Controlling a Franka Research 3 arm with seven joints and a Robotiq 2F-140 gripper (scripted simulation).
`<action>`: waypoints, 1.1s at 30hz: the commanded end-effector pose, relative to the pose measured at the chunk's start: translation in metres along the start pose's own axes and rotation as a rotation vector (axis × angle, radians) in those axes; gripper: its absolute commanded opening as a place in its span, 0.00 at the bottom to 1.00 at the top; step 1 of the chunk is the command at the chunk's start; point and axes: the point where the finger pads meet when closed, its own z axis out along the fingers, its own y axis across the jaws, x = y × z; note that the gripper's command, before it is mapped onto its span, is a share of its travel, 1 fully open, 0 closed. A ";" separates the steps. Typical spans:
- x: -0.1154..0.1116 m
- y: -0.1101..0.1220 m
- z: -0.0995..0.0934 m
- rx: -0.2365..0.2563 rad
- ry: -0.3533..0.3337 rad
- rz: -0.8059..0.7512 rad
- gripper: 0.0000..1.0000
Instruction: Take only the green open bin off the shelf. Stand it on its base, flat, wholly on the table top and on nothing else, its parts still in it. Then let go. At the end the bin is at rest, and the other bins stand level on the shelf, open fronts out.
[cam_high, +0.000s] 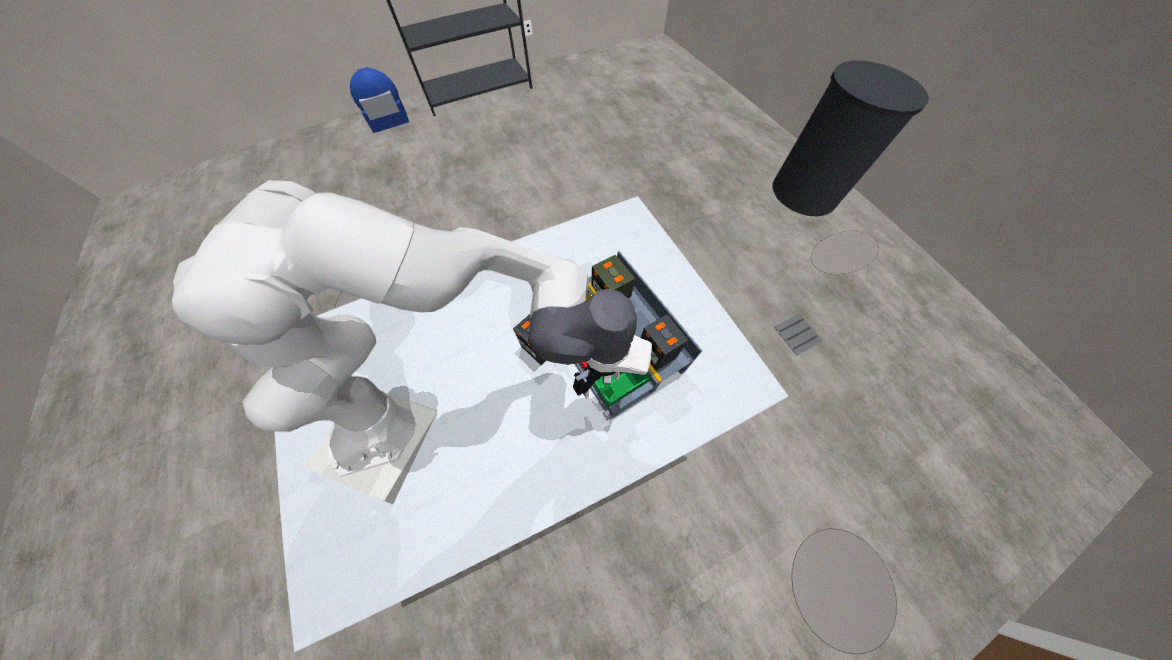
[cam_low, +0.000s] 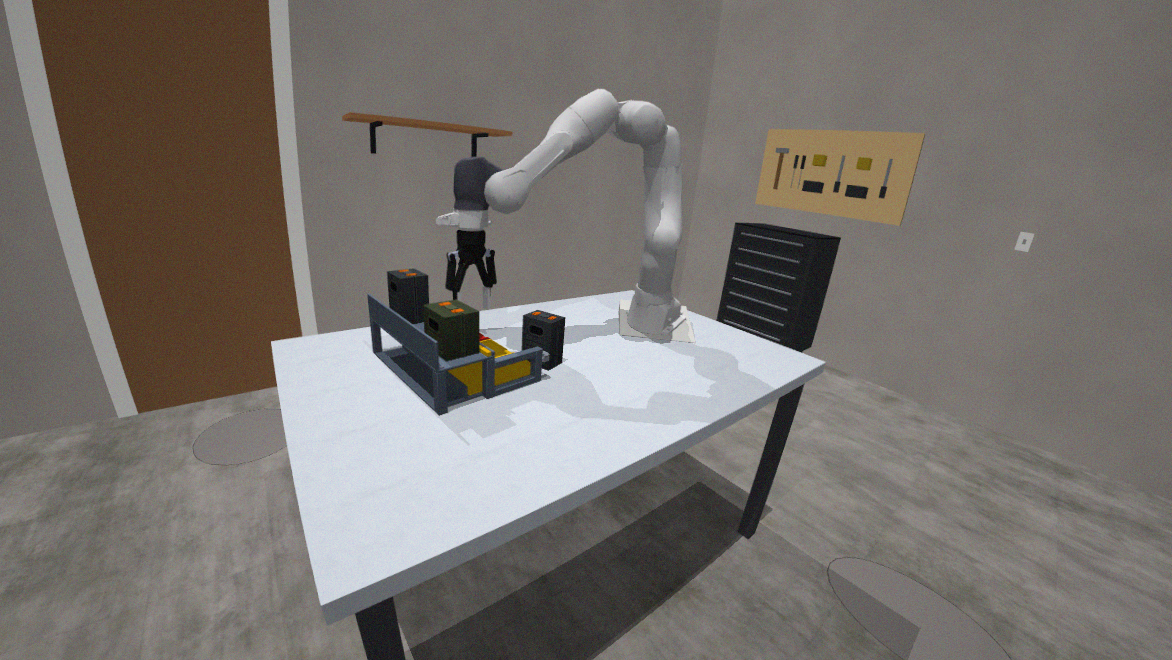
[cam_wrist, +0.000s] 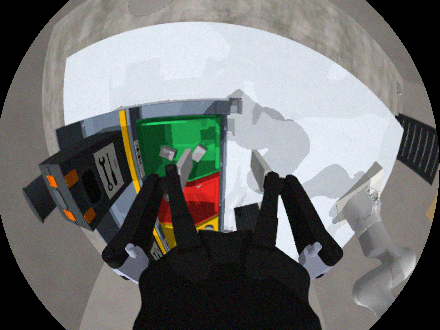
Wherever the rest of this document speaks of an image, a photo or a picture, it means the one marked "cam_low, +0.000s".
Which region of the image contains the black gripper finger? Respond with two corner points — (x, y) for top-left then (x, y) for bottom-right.
(447, 250), (473, 301)
(475, 249), (497, 309)

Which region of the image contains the yellow open bin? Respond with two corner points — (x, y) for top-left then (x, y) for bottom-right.
(448, 339), (531, 396)

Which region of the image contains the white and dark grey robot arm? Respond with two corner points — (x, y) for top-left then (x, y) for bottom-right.
(436, 89), (686, 335)

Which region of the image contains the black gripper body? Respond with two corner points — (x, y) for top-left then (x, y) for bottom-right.
(456, 230), (486, 265)

